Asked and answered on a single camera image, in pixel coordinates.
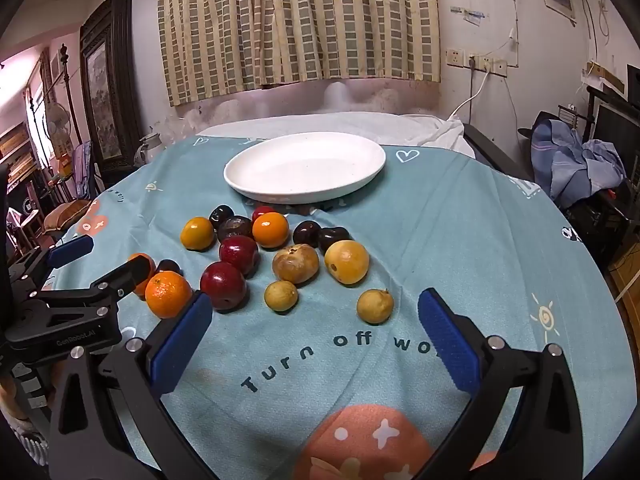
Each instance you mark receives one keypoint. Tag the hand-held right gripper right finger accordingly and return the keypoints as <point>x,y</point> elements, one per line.
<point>450,345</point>

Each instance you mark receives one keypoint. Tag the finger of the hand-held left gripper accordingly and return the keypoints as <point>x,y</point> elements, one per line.
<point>70,251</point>
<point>125,276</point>

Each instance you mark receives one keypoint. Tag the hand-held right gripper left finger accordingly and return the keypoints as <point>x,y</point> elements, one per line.
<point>180,345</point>

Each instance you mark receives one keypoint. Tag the small smooth orange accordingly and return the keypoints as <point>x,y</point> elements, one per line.
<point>197,233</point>
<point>143,288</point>
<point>270,231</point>

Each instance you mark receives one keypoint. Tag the dark cherry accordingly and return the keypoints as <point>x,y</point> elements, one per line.
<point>306,234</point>
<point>334,237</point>
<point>220,213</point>
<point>170,265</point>

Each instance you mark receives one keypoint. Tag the large tangerine with green stem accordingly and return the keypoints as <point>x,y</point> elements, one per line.
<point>168,297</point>

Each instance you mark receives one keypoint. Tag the small yellow fruit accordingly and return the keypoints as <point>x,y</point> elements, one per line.
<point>281,295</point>
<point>375,305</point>

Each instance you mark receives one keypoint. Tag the dark brown passion fruit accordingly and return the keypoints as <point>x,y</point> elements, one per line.
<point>236,230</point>

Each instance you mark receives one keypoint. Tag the round yellow fruit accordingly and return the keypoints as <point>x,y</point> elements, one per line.
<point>346,262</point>

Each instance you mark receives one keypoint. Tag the white oval plate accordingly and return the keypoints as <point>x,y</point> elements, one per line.
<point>305,167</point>

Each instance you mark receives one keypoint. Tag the brown cushion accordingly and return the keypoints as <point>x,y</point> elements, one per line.
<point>65,214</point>

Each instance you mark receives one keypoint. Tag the dark red plum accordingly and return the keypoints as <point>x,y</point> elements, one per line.
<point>223,285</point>
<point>240,256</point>

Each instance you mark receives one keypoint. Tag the wooden shelf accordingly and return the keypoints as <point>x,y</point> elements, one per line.
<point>15,152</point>

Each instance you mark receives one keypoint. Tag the white kettle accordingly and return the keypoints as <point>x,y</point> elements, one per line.
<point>148,149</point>

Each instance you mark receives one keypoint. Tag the teal printed blanket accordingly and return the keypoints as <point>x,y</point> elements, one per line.
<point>310,360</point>

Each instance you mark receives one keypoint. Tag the white standing fan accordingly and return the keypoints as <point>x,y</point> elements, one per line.
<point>56,120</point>

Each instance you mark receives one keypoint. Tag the brown spotted yellow fruit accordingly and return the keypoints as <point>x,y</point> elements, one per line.
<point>295,263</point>

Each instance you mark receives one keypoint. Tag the small bright red fruit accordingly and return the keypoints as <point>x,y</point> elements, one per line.
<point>262,210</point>

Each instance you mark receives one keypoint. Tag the dark wooden framed picture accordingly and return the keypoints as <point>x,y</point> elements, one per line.
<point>107,90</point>

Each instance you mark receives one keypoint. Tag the blue clothes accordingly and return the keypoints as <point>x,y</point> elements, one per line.
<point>575,160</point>

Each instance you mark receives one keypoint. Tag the white sheet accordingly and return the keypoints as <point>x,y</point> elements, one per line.
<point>350,124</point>

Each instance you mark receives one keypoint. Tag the black monitor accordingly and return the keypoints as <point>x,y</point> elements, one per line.
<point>617,122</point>

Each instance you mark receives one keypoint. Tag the checked beige curtain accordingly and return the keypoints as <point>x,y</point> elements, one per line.
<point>300,25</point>

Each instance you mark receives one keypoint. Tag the black bed frame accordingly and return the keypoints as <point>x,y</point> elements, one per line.
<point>495,155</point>

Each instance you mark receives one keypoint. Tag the white double wall socket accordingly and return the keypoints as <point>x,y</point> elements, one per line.
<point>486,64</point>

